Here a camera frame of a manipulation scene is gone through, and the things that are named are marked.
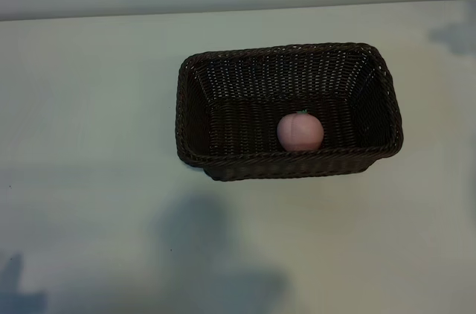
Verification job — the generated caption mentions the dark brown wicker basket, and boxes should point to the dark brown wicker basket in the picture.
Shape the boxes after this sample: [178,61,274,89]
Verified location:
[175,42,404,182]

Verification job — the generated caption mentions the pink peach with green leaf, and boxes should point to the pink peach with green leaf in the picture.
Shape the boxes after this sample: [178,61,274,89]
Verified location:
[277,108,324,152]

